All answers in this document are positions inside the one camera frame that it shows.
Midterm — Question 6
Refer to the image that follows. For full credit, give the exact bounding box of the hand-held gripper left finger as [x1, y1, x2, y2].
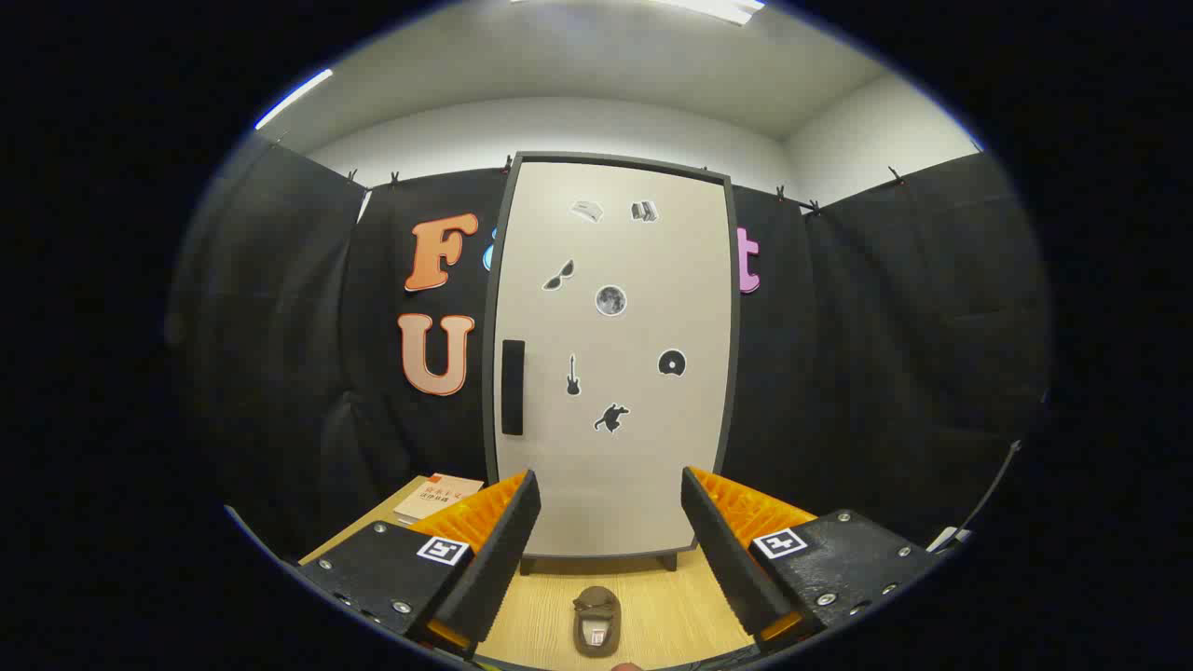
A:
[296, 469, 542, 661]

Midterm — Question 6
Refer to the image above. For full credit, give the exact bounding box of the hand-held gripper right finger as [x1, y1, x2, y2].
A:
[680, 466, 947, 653]

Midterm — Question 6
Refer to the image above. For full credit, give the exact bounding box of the black door handle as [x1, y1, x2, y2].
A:
[501, 340, 526, 436]

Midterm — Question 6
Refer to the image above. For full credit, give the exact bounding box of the dark grey shoe cabinet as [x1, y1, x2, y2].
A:
[482, 152, 742, 575]

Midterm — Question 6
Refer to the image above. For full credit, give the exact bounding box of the cream and orange cover book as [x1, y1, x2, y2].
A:
[393, 473, 486, 526]

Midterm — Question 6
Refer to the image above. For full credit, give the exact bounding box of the black backdrop cloth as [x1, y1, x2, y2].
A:
[168, 140, 1054, 560]

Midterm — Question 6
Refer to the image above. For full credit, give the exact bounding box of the thin dark rod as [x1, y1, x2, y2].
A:
[969, 440, 1023, 537]

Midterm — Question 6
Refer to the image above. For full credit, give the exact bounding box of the ceiling strip light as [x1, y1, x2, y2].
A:
[256, 68, 334, 130]
[511, 0, 767, 26]

